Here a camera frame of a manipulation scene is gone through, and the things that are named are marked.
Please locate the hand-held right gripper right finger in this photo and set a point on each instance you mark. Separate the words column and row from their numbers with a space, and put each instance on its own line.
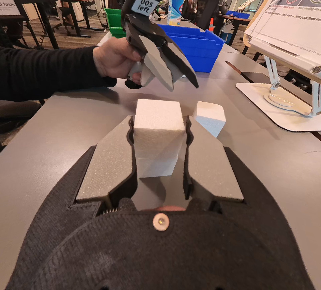
column 213, row 169

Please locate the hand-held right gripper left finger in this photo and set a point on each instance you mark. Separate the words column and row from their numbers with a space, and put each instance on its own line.
column 110, row 167

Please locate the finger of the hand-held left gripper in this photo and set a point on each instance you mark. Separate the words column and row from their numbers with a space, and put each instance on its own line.
column 156, row 64
column 175, row 72

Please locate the white hard foam cube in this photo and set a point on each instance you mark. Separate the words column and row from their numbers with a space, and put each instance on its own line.
column 155, row 167
column 158, row 124
column 208, row 119

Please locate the person's left forearm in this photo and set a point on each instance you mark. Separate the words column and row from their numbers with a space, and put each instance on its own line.
column 50, row 74

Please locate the person's left hand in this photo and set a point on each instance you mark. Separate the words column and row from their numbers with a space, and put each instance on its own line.
column 112, row 56

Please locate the green plastic bin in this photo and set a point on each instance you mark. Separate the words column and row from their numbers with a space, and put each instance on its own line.
column 114, row 22

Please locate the large blue plastic bin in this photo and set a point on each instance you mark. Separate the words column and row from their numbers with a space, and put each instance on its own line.
column 200, row 49

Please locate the disinfecting wipes canister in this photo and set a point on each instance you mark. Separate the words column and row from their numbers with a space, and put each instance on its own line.
column 175, row 8

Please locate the orange traffic cone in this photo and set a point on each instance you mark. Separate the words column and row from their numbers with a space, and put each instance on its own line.
column 211, row 27

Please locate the small blue bin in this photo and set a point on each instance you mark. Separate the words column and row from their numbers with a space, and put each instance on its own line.
column 238, row 15

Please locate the black chair armrest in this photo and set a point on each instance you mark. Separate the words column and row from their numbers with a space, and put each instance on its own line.
column 17, row 109

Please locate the printed instruction sheet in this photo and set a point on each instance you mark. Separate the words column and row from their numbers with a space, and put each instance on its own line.
column 288, row 31

